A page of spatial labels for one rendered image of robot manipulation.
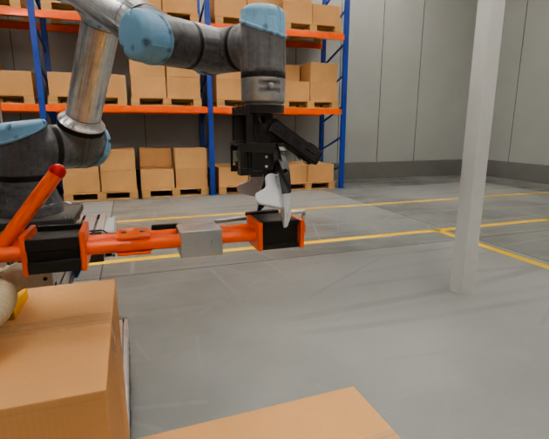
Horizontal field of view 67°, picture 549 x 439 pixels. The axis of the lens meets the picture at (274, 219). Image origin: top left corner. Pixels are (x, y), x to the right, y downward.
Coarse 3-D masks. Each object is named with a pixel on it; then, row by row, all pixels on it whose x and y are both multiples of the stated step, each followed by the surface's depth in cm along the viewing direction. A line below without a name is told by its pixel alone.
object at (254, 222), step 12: (252, 216) 75; (264, 216) 75; (276, 216) 75; (264, 228) 71; (276, 228) 72; (288, 228) 73; (300, 228) 72; (264, 240) 72; (276, 240) 72; (288, 240) 73; (300, 240) 73
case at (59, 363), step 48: (48, 288) 81; (96, 288) 81; (0, 336) 63; (48, 336) 63; (96, 336) 63; (0, 384) 51; (48, 384) 51; (96, 384) 51; (0, 432) 47; (48, 432) 49; (96, 432) 51
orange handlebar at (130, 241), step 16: (240, 224) 75; (16, 240) 63; (96, 240) 63; (112, 240) 64; (128, 240) 64; (144, 240) 65; (160, 240) 66; (176, 240) 67; (224, 240) 69; (240, 240) 70; (0, 256) 59; (16, 256) 59
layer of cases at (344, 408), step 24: (264, 408) 107; (288, 408) 107; (312, 408) 107; (336, 408) 107; (360, 408) 107; (168, 432) 99; (192, 432) 99; (216, 432) 99; (240, 432) 99; (264, 432) 99; (288, 432) 99; (312, 432) 99; (336, 432) 99; (360, 432) 99; (384, 432) 99
